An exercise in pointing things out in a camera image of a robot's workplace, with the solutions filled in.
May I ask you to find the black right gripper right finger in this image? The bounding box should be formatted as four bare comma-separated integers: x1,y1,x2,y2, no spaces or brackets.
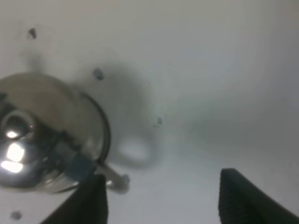
218,168,299,224

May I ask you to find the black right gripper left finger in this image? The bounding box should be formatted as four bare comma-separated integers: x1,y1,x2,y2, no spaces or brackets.
43,175,109,224

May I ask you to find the stainless steel teapot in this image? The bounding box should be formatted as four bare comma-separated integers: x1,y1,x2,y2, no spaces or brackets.
0,73,129,194

